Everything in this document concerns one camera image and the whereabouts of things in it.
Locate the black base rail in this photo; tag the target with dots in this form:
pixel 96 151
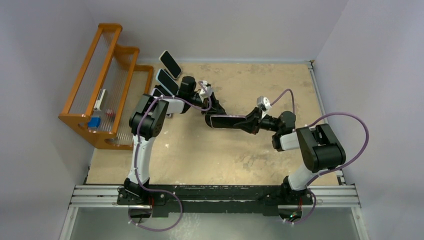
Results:
pixel 163 199

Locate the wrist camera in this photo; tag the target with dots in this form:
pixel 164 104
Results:
pixel 205 88
pixel 264 105

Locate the blue block in rack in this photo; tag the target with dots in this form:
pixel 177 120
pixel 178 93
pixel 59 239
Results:
pixel 94 123

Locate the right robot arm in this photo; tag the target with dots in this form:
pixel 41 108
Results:
pixel 320 149

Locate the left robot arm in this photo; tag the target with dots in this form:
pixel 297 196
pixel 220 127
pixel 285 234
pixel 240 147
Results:
pixel 148 118

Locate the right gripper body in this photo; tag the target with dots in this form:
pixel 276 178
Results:
pixel 260 110

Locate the white smartphone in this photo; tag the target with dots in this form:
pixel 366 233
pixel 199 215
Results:
pixel 158 91
pixel 172 67

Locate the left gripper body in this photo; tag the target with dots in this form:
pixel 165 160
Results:
pixel 205 107

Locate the white item in rack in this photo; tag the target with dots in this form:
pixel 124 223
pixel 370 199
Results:
pixel 100 100

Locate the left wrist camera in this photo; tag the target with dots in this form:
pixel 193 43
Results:
pixel 205 88

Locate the aluminium frame rail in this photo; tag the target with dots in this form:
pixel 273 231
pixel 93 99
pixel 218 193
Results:
pixel 105 196

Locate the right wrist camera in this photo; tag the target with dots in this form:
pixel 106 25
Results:
pixel 264 105

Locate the orange wooden rack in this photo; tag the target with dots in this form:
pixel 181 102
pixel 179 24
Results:
pixel 111 66

